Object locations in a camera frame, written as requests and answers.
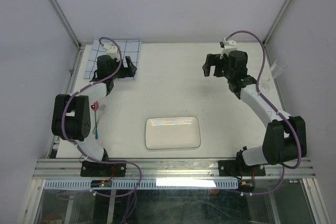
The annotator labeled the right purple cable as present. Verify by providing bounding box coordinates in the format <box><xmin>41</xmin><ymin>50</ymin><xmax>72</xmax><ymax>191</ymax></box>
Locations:
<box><xmin>224</xmin><ymin>30</ymin><xmax>302</xmax><ymax>196</ymax></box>

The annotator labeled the purple cable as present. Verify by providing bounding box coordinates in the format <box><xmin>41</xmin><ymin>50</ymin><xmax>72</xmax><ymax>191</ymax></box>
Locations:
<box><xmin>224</xmin><ymin>30</ymin><xmax>302</xmax><ymax>196</ymax></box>
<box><xmin>55</xmin><ymin>36</ymin><xmax>144</xmax><ymax>224</ymax></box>

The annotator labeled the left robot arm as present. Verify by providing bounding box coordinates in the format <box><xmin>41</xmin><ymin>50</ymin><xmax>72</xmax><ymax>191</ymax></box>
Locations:
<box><xmin>51</xmin><ymin>55</ymin><xmax>137</xmax><ymax>176</ymax></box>

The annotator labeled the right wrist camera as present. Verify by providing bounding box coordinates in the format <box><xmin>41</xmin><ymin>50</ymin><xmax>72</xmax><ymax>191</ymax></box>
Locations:
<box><xmin>219</xmin><ymin>39</ymin><xmax>238</xmax><ymax>59</ymax></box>

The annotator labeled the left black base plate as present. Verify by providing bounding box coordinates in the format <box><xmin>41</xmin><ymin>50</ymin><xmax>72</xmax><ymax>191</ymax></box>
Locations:
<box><xmin>80</xmin><ymin>161</ymin><xmax>127</xmax><ymax>178</ymax></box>

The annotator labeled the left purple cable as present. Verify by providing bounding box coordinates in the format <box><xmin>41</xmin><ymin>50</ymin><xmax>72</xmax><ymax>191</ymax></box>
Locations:
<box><xmin>55</xmin><ymin>36</ymin><xmax>144</xmax><ymax>224</ymax></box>

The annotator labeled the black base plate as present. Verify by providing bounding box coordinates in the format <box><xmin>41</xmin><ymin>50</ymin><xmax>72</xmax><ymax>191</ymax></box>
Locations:
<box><xmin>218</xmin><ymin>159</ymin><xmax>266</xmax><ymax>179</ymax></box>
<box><xmin>80</xmin><ymin>161</ymin><xmax>127</xmax><ymax>178</ymax></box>

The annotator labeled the spoon with blue handle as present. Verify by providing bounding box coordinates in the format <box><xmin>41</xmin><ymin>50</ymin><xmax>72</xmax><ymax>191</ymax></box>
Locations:
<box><xmin>91</xmin><ymin>102</ymin><xmax>99</xmax><ymax>140</ymax></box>

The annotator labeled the right aluminium frame post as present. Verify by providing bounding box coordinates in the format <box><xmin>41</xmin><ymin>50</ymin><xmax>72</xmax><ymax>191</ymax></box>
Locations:
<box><xmin>263</xmin><ymin>0</ymin><xmax>293</xmax><ymax>47</ymax></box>

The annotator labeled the aluminium frame post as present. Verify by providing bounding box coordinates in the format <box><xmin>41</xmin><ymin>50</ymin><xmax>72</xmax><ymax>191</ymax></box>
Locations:
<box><xmin>263</xmin><ymin>0</ymin><xmax>293</xmax><ymax>47</ymax></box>
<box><xmin>48</xmin><ymin>0</ymin><xmax>81</xmax><ymax>49</ymax></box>

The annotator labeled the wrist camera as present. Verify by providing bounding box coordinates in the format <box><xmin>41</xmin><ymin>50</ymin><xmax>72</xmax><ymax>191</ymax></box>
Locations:
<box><xmin>219</xmin><ymin>39</ymin><xmax>238</xmax><ymax>59</ymax></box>
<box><xmin>100</xmin><ymin>43</ymin><xmax>120</xmax><ymax>60</ymax></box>

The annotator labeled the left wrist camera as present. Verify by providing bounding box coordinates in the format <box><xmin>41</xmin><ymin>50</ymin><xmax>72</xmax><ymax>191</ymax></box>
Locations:
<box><xmin>100</xmin><ymin>43</ymin><xmax>120</xmax><ymax>60</ymax></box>

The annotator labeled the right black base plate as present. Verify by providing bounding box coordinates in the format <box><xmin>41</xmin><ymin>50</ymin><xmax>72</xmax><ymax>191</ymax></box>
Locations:
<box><xmin>218</xmin><ymin>159</ymin><xmax>266</xmax><ymax>179</ymax></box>

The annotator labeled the white slotted cable duct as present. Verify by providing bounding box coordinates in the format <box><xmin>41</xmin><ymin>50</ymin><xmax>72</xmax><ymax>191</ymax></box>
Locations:
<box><xmin>45</xmin><ymin>178</ymin><xmax>238</xmax><ymax>190</ymax></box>

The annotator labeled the left aluminium frame post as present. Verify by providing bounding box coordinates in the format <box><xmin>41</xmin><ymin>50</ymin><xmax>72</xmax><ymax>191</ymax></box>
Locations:
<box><xmin>48</xmin><ymin>0</ymin><xmax>81</xmax><ymax>49</ymax></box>

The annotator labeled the white rectangular plate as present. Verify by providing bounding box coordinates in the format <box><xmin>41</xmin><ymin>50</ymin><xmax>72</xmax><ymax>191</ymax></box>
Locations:
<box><xmin>145</xmin><ymin>116</ymin><xmax>201</xmax><ymax>150</ymax></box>

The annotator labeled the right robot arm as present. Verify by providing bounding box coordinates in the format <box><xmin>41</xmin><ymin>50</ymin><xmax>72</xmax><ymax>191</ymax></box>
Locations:
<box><xmin>202</xmin><ymin>50</ymin><xmax>307</xmax><ymax>175</ymax></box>

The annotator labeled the blue checkered cloth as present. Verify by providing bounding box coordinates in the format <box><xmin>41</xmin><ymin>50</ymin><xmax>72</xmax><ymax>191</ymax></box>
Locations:
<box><xmin>83</xmin><ymin>38</ymin><xmax>142</xmax><ymax>80</ymax></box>

